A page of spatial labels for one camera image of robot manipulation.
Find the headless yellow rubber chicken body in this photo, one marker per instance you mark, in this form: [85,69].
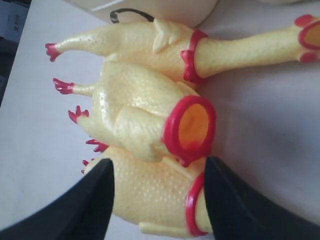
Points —
[144,112]

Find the yellow rubber chicken facing up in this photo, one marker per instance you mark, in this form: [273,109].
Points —
[184,53]

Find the yellow rubber chicken face down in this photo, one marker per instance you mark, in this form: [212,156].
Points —
[162,198]

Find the cream bin with circle mark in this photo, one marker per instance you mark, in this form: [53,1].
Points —
[188,12]

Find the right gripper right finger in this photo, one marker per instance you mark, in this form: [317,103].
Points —
[238,212]

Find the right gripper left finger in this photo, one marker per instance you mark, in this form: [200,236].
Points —
[82,213]

